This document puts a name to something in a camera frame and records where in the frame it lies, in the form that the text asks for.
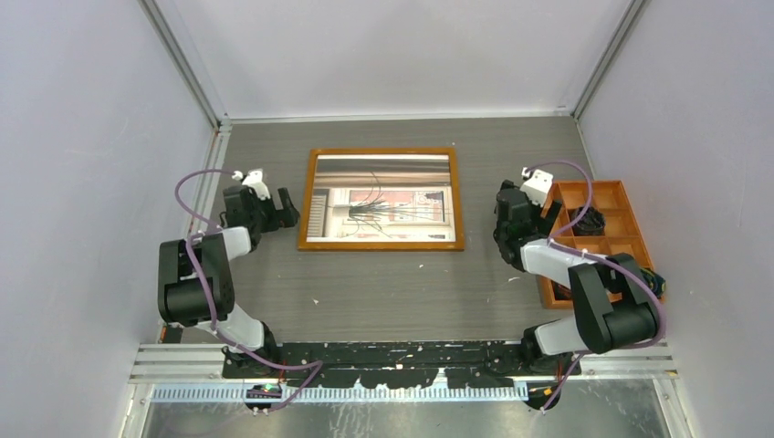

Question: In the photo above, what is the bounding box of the orange wooden picture frame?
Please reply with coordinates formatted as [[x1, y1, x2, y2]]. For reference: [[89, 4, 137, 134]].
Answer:
[[297, 147, 466, 253]]

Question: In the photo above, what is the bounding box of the orange wooden compartment tray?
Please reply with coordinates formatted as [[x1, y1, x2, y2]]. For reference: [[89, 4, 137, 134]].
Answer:
[[546, 181, 655, 272]]

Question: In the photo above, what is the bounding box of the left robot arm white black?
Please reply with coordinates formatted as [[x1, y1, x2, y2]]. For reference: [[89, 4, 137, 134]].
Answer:
[[157, 184, 300, 378]]

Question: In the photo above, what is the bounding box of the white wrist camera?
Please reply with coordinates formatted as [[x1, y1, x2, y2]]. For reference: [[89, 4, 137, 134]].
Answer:
[[231, 168, 271, 201], [519, 167, 553, 207]]

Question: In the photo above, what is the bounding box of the black rolled item in tray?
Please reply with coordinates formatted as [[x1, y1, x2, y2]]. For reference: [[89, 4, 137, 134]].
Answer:
[[570, 207, 606, 236]]

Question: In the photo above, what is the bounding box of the photo of plant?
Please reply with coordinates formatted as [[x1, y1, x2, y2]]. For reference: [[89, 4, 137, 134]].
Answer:
[[306, 154, 455, 243]]

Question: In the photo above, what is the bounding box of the aluminium rail at front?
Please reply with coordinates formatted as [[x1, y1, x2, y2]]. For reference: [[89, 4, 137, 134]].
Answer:
[[131, 344, 678, 409]]

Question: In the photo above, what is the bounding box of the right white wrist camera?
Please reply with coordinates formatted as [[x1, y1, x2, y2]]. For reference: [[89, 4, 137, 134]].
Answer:
[[519, 167, 553, 207]]

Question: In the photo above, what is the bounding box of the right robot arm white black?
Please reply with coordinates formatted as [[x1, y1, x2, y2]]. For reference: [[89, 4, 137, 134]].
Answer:
[[493, 180, 663, 375]]

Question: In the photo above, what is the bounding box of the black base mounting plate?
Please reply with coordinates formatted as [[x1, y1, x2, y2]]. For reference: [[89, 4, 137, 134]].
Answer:
[[221, 340, 573, 390]]

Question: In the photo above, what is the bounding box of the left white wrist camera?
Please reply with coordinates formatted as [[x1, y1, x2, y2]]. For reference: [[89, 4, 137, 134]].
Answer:
[[231, 168, 271, 201]]

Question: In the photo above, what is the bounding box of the blue yellow rolled item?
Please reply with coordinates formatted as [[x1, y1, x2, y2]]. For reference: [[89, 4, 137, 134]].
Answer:
[[641, 267, 666, 299]]

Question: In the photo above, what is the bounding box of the black orange rolled item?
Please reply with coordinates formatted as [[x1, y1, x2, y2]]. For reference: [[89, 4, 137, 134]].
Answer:
[[551, 282, 572, 301]]

